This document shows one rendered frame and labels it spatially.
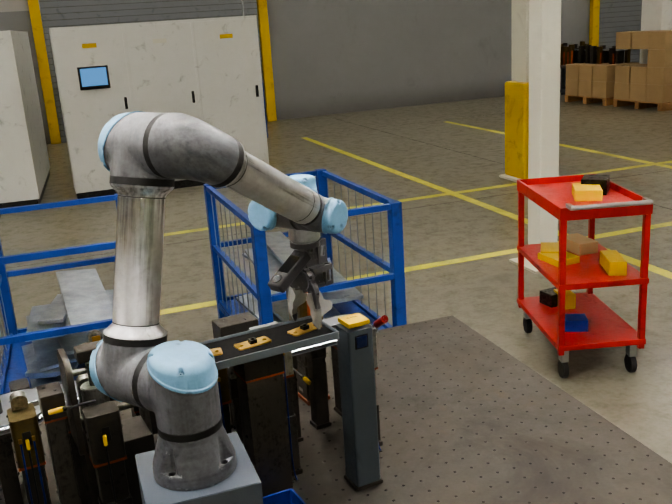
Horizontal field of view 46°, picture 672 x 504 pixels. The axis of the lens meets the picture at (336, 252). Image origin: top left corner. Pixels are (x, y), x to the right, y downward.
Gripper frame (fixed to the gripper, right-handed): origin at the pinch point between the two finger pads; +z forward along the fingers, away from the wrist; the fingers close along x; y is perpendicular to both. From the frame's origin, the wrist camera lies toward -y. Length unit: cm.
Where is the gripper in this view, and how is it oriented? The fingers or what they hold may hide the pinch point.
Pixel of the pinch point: (304, 322)
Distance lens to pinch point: 190.7
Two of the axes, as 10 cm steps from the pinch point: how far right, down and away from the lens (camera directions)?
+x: -6.7, -1.7, 7.2
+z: 0.6, 9.6, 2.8
